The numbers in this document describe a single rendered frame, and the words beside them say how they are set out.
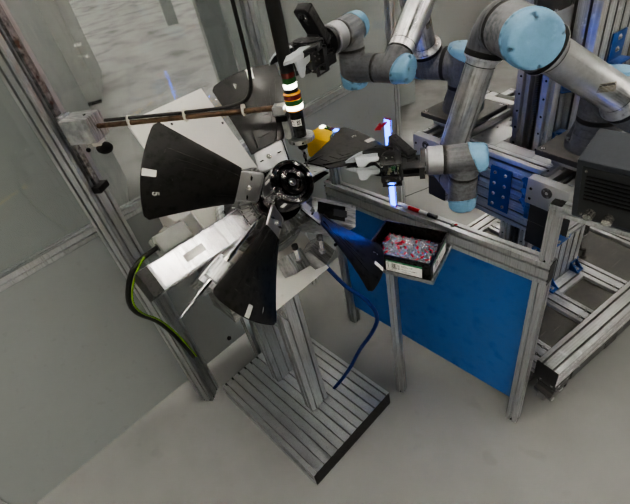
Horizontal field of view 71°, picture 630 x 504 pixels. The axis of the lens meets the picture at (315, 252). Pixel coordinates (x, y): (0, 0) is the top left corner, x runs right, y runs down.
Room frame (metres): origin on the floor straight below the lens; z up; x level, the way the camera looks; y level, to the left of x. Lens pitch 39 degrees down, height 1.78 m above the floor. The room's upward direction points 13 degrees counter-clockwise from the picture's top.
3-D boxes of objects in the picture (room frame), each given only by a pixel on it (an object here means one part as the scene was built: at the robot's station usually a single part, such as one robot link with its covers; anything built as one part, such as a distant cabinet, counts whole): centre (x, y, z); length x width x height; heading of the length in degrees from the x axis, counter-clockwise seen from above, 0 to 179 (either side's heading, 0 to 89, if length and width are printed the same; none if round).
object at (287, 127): (1.08, -0.02, 1.33); 0.09 x 0.07 x 0.10; 71
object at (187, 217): (1.43, 0.47, 0.91); 0.17 x 0.16 x 0.11; 36
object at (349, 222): (1.13, -0.05, 0.98); 0.20 x 0.16 x 0.20; 36
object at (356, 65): (1.27, -0.24, 1.37); 0.11 x 0.08 x 0.11; 46
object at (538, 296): (0.86, -0.64, 0.39); 0.04 x 0.04 x 0.78; 36
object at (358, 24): (1.28, -0.23, 1.46); 0.11 x 0.08 x 0.09; 136
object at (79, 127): (1.27, 0.56, 1.37); 0.10 x 0.07 x 0.08; 71
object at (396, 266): (1.05, -0.29, 0.84); 0.22 x 0.17 x 0.07; 52
